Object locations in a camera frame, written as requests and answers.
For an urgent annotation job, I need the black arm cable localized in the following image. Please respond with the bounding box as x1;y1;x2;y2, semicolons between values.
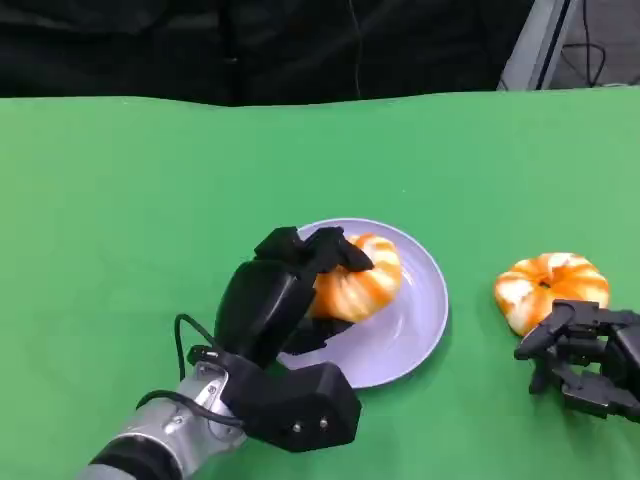
135;389;249;430
173;313;221;386

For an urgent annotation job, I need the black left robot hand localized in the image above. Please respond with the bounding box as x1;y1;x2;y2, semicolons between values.
213;225;376;370

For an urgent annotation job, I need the lilac plate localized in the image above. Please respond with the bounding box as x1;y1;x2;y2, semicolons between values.
272;217;450;390

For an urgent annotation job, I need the orange and white bread roll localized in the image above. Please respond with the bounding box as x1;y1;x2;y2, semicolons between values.
493;252;612;338
307;232;404;324

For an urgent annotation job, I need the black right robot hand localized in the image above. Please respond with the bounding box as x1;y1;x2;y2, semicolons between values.
513;299;640;421

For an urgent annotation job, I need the black drape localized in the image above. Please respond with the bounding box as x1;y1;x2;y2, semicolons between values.
0;0;539;109

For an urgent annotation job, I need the green table cloth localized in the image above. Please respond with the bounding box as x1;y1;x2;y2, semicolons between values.
0;84;640;480

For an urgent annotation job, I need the grey metal frame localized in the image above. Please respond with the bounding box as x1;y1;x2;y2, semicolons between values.
497;0;586;93

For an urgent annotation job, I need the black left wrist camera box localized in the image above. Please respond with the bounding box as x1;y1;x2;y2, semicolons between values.
219;352;362;454

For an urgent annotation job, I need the looped black cable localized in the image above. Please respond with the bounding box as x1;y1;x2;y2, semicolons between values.
559;42;609;86

